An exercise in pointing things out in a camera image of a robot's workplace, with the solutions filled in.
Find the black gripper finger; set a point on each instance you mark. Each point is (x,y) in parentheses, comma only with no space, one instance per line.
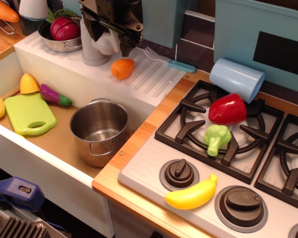
(94,28)
(128,41)

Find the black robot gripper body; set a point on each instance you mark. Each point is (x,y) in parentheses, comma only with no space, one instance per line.
(116,15)

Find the small orange toy carrot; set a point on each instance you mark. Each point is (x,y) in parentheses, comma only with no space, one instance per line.
(122,68)

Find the stainless steel pot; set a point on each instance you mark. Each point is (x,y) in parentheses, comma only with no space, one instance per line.
(100,129)

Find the large orange toy carrot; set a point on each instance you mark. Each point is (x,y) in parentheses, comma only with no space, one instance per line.
(7,13)

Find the grey white toy faucet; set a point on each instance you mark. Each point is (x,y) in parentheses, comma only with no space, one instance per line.
(95,53)

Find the red toy radish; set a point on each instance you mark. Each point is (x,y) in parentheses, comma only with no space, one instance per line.
(64,28)

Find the small steel bowl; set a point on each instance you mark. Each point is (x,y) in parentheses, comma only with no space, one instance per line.
(59,46)

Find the white cup upside down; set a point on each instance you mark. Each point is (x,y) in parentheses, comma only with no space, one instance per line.
(35,10)

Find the purple toy eggplant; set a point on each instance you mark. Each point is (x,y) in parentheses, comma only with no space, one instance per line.
(52,96)

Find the yellow toy corn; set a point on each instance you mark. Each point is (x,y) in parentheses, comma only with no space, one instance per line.
(28,84)

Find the green toy cutting board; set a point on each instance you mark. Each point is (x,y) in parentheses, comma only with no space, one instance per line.
(29,114)

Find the light blue plastic cup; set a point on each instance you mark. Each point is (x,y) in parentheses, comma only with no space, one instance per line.
(236,78)

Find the left black burner grate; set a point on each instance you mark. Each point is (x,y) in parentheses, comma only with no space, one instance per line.
(237,149)

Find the black burner grate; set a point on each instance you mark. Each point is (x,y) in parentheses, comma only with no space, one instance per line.
(237,149)
(279,175)

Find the red toy bell pepper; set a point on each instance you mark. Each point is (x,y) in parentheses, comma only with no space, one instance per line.
(228,110)

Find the green toy broccoli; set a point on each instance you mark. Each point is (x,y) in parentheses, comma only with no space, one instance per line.
(215,137)

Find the small brown stove knob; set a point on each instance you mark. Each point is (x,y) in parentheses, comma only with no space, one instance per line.
(178,174)

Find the yellow toy banana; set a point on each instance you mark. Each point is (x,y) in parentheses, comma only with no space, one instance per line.
(194,196)

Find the blue clamp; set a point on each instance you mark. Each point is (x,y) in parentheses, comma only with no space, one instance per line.
(21,194)

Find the right black burner grate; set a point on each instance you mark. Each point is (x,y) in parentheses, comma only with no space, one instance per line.
(279,175)

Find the large brown stove knob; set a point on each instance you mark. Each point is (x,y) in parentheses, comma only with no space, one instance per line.
(241,209)

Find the white fork blue handle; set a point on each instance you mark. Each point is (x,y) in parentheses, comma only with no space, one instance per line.
(152,55)

